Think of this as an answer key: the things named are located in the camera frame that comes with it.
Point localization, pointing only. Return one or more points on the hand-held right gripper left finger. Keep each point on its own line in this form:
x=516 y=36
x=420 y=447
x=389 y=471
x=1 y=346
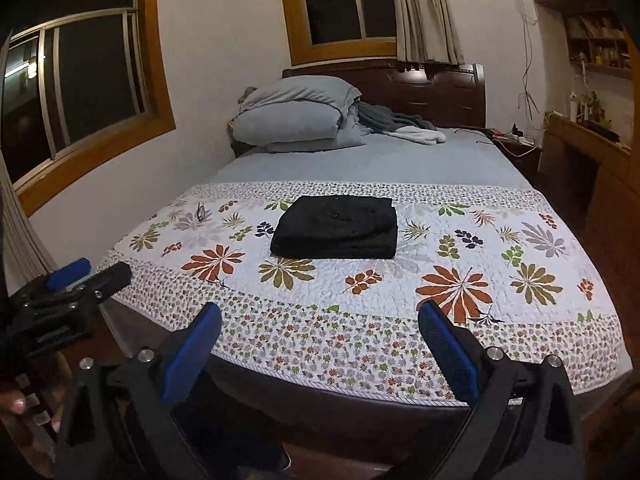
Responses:
x=192 y=355

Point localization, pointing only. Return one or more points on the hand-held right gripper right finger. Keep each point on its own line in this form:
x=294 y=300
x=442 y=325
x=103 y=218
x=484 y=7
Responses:
x=450 y=355

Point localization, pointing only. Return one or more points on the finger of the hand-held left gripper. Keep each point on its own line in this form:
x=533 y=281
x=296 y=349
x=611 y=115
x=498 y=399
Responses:
x=67 y=270
x=112 y=277

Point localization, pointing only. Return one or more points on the black pants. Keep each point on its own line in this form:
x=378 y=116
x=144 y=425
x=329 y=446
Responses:
x=335 y=230

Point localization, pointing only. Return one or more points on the person's left hand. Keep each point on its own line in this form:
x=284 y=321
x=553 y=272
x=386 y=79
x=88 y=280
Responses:
x=12 y=402

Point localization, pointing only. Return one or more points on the beige pleated curtain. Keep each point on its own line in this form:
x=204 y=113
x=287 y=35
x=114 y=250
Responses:
x=20 y=240
x=425 y=10

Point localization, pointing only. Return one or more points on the small dark metal object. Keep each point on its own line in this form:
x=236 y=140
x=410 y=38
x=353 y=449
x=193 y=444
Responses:
x=200 y=212

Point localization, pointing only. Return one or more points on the floral quilted blanket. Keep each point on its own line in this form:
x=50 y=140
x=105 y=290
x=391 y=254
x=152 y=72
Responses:
x=350 y=280

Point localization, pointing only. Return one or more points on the wide wooden framed window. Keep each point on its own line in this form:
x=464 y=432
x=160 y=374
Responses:
x=90 y=75

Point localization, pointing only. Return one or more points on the bed with blue sheet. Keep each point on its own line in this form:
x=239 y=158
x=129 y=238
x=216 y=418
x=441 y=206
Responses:
x=375 y=165

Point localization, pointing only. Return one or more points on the dark wooden nightstand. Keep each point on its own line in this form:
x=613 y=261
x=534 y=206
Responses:
x=520 y=160

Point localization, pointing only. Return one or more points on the white cloth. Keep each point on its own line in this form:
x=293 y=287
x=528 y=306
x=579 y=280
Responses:
x=425 y=136

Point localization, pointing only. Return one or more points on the white power strip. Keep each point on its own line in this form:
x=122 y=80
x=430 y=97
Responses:
x=520 y=138

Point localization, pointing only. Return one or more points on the plump grey pillow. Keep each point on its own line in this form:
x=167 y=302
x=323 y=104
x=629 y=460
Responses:
x=285 y=125

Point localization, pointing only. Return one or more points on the light wooden desk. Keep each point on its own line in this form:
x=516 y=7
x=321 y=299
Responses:
x=575 y=160

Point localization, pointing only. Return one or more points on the flat grey pillow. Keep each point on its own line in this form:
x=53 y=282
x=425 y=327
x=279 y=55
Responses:
x=345 y=140

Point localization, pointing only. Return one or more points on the dark grey blanket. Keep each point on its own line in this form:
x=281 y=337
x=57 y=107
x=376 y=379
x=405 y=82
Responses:
x=385 y=117

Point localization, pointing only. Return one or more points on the dark wooden headboard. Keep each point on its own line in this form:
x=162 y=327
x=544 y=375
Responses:
x=440 y=95

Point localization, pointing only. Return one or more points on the grey pillows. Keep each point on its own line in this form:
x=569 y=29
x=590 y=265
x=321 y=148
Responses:
x=300 y=92

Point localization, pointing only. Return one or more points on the white bottle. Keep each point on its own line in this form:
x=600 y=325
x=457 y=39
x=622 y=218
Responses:
x=574 y=105

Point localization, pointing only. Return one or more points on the small wooden framed window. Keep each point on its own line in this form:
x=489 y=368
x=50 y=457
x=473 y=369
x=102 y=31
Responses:
x=340 y=5

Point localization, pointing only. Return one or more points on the wooden wall shelf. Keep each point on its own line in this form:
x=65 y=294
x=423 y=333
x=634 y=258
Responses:
x=595 y=45

